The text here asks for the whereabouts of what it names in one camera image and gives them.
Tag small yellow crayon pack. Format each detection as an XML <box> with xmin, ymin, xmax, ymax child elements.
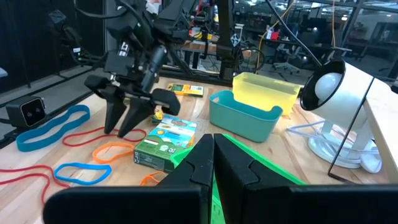
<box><xmin>151</xmin><ymin>108</ymin><xmax>165</xmax><ymax>124</ymax></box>

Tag long red rubber band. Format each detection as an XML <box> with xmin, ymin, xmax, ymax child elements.
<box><xmin>0</xmin><ymin>164</ymin><xmax>72</xmax><ymax>205</ymax></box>
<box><xmin>62</xmin><ymin>126</ymin><xmax>147</xmax><ymax>147</ymax></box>

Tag wooden shelf riser black legs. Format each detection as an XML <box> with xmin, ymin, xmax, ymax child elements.
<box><xmin>327</xmin><ymin>76</ymin><xmax>398</xmax><ymax>185</ymax></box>

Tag grey office chair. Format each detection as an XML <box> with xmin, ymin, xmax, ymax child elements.
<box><xmin>272</xmin><ymin>43</ymin><xmax>300</xmax><ymax>75</ymax></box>

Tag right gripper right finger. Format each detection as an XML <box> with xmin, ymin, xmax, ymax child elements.
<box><xmin>214</xmin><ymin>133</ymin><xmax>398</xmax><ymax>224</ymax></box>

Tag green slotted plastic basket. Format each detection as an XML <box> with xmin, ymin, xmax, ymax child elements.
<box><xmin>170</xmin><ymin>133</ymin><xmax>308</xmax><ymax>224</ymax></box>

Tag green and blue card box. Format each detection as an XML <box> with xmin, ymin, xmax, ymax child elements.
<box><xmin>133</xmin><ymin>114</ymin><xmax>198</xmax><ymax>174</ymax></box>

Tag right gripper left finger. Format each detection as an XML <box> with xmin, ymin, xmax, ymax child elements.
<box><xmin>42</xmin><ymin>133</ymin><xmax>216</xmax><ymax>224</ymax></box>

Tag black cube table camera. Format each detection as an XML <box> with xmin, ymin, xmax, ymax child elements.
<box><xmin>5</xmin><ymin>95</ymin><xmax>47</xmax><ymax>129</ymax></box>

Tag white lamp cable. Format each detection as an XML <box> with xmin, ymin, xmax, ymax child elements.
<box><xmin>285</xmin><ymin>120</ymin><xmax>379</xmax><ymax>164</ymax></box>

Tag yellow translucent plastic bin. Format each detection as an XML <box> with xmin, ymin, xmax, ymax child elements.
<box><xmin>232</xmin><ymin>72</ymin><xmax>302</xmax><ymax>116</ymax></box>

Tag teal plastic bin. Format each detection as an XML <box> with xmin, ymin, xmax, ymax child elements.
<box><xmin>208</xmin><ymin>90</ymin><xmax>284</xmax><ymax>143</ymax></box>

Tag small orange rubber band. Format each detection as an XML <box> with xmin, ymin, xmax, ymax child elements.
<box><xmin>139</xmin><ymin>170</ymin><xmax>168</xmax><ymax>187</ymax></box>

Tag wide blue rubber band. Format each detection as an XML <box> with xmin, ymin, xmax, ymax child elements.
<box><xmin>16</xmin><ymin>105</ymin><xmax>91</xmax><ymax>152</ymax></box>

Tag yellow crayon box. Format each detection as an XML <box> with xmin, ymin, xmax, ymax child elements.
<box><xmin>167</xmin><ymin>82</ymin><xmax>205</xmax><ymax>98</ymax></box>

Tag white desk lamp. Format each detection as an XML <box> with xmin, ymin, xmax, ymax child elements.
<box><xmin>299</xmin><ymin>58</ymin><xmax>384</xmax><ymax>174</ymax></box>

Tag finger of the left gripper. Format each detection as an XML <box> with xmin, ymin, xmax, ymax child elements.
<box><xmin>117</xmin><ymin>96</ymin><xmax>157</xmax><ymax>138</ymax></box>
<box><xmin>103</xmin><ymin>90</ymin><xmax>128</xmax><ymax>135</ymax></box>

